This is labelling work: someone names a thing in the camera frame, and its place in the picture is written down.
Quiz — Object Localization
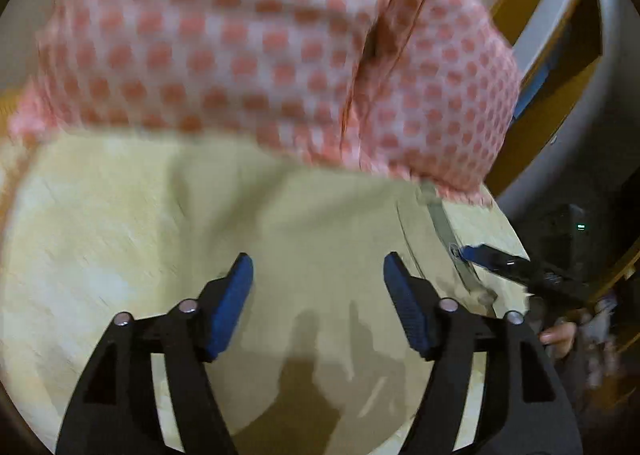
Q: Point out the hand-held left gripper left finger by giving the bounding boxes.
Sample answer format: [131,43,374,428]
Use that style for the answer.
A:
[55,252,254,455]

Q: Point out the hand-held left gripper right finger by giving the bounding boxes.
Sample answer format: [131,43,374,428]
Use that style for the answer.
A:
[382,251,583,455]

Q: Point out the pink checkered blanket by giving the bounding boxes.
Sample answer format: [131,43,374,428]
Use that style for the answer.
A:
[7,0,523,208]

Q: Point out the beige pants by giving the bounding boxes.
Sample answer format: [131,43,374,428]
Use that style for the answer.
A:
[165,135,532,455]

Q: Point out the person's right hand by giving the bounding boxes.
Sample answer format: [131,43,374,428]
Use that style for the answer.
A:
[540,322,577,360]

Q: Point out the pale yellow bed sheet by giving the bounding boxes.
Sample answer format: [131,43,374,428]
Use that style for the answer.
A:
[0,132,532,455]

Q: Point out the white and yellow wooden furniture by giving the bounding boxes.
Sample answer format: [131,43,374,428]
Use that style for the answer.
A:
[487,0,640,208]

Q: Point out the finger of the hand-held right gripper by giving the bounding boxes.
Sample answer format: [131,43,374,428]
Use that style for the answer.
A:
[461,244,596,308]

